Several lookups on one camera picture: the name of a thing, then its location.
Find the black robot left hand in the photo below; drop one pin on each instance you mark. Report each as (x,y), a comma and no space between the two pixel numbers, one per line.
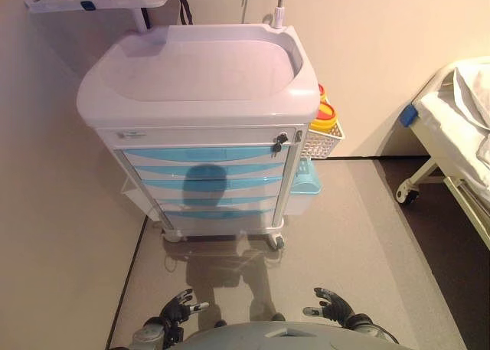
(176,309)

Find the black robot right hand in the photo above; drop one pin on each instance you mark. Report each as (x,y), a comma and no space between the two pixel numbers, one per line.
(338,309)

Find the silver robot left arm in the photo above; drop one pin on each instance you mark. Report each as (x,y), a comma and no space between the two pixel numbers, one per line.
(151,336)

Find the robot left leg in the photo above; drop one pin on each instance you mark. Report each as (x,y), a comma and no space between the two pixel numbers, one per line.
(220,323)

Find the black object at floor edge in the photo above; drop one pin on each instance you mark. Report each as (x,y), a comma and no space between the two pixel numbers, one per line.
(278,317)

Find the cart caster wheel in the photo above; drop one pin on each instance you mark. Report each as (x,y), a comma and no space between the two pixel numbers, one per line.
(277,242)
(172,237)

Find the grey robot torso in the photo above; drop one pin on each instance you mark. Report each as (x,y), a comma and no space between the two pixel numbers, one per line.
(268,336)

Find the light blue plastic bin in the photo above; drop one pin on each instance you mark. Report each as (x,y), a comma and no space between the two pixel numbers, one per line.
(306,181)

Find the bed caster wheel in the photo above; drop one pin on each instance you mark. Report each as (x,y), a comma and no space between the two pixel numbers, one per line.
(407,196)

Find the white perforated basket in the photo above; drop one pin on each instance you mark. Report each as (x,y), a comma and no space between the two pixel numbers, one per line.
(321,145)

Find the metal cart latch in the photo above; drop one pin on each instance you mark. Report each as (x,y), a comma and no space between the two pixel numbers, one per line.
(298,137)

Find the black cart keys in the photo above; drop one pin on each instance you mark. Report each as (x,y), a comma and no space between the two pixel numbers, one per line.
(281,137)

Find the yellow red sharps container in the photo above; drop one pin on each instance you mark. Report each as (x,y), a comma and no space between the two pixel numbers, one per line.
(321,90)
(325,114)

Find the blue bed corner bumper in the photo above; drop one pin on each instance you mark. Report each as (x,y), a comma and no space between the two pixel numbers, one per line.
(408,115)

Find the white hospital bed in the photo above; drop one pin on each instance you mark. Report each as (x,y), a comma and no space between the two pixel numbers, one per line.
(440,112)

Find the white medical cart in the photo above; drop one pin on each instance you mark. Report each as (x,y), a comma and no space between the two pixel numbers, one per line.
(191,70)

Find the white bed blanket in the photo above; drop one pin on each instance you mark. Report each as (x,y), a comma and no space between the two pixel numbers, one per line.
(471,97)

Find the grey IV pole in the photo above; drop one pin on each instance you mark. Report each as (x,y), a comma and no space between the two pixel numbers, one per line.
(278,17)

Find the blue table latch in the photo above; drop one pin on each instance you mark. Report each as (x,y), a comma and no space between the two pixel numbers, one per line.
(88,5)

